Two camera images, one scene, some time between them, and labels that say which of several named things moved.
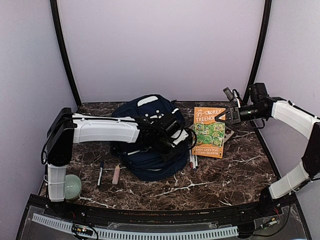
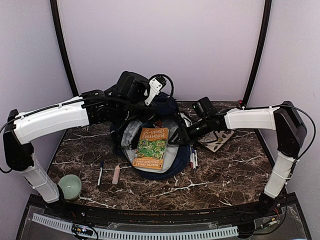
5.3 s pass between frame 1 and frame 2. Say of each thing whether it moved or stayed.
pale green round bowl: stayed
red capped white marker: stayed
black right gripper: moved
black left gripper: moved
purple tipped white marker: stayed
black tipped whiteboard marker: stayed
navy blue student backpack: stayed
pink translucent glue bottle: stayed
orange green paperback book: moved
